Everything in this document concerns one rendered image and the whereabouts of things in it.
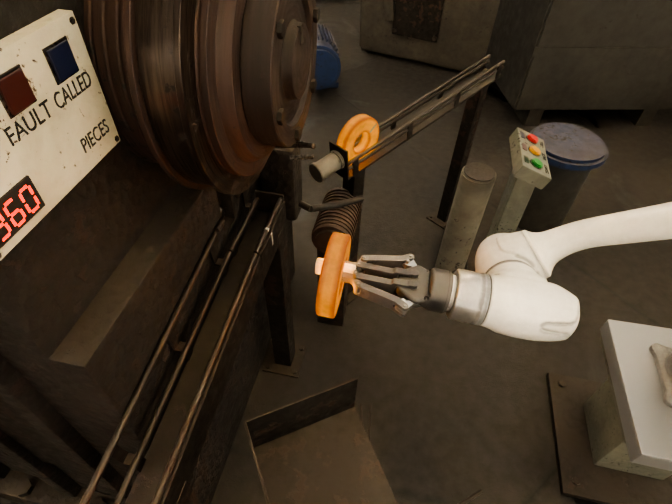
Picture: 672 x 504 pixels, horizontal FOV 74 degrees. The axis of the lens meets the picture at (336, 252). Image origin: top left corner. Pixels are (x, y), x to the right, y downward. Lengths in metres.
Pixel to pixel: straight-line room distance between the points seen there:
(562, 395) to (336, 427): 1.04
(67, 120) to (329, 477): 0.68
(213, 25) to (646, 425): 1.24
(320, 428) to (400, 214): 1.47
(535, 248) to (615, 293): 1.32
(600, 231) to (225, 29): 0.69
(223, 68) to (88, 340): 0.43
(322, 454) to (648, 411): 0.83
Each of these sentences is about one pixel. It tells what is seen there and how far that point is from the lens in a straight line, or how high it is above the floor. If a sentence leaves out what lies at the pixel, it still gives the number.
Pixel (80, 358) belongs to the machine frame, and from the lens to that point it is 0.73.
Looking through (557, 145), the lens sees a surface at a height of 0.43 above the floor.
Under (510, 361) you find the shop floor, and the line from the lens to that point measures 1.79.
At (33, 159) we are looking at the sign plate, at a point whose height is 1.13.
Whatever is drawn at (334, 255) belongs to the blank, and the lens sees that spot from 0.73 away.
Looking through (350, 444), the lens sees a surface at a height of 0.60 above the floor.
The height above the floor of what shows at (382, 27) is 0.22.
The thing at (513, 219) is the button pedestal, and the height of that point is 0.34.
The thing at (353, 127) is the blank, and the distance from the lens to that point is 1.31.
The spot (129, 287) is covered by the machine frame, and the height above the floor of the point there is 0.87.
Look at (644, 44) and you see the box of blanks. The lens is 3.16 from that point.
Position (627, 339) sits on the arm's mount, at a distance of 1.48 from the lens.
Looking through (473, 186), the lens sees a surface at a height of 0.49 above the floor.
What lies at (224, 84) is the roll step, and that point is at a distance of 0.67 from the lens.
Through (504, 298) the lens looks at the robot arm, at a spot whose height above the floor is 0.87.
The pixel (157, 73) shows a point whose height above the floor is 1.18.
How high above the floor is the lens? 1.43
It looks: 46 degrees down
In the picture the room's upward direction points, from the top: 2 degrees clockwise
